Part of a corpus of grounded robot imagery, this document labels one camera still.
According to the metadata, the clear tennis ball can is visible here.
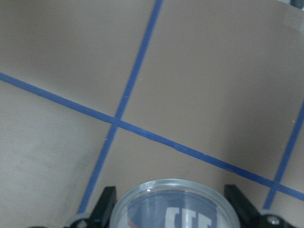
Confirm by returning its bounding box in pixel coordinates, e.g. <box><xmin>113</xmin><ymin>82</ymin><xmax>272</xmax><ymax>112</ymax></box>
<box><xmin>110</xmin><ymin>179</ymin><xmax>240</xmax><ymax>228</ymax></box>

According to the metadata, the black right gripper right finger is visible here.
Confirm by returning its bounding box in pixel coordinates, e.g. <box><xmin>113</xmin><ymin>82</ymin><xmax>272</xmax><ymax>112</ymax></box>
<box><xmin>224</xmin><ymin>184</ymin><xmax>259</xmax><ymax>220</ymax></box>

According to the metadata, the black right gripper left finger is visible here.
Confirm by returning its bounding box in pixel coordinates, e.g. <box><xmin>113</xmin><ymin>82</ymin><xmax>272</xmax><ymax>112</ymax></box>
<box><xmin>90</xmin><ymin>186</ymin><xmax>116</xmax><ymax>226</ymax></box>

